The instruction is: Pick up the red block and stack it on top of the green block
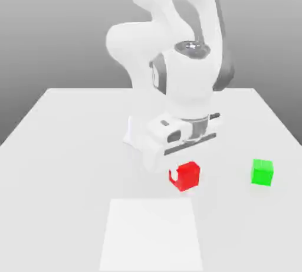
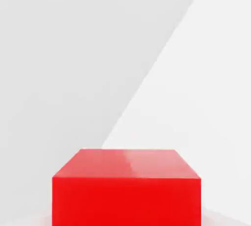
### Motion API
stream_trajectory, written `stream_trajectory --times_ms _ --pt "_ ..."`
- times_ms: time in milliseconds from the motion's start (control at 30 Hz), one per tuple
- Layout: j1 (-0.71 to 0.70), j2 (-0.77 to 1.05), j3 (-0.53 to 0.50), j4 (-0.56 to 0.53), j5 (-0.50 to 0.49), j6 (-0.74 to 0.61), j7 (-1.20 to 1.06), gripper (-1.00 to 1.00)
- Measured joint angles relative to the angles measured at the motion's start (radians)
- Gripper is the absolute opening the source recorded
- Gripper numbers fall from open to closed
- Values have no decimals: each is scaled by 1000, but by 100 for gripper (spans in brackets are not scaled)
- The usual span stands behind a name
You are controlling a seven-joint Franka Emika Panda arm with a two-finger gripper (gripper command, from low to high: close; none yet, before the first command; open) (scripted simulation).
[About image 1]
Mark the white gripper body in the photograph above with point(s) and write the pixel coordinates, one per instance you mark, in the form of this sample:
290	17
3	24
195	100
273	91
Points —
155	161

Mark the small green cube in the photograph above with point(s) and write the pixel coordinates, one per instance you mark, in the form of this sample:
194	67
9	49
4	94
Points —
262	172

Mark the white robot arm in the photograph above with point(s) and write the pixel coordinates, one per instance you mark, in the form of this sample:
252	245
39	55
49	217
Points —
186	83

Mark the small red cube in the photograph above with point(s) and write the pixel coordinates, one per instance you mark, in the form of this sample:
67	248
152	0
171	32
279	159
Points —
188	176

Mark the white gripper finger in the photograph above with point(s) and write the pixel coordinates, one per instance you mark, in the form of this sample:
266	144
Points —
175	174

